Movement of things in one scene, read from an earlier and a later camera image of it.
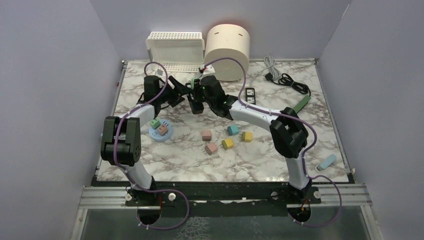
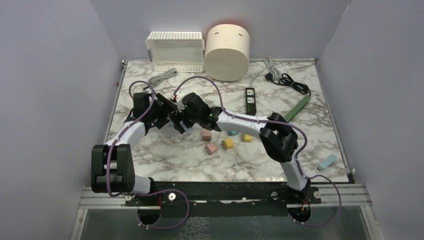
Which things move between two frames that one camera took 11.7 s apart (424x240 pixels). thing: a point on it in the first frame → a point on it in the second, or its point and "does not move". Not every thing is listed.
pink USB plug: x=206 y=135 does not move
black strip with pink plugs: x=250 y=95 does not move
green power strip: x=302 y=104 does not move
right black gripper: x=197 y=87 → x=177 y=124
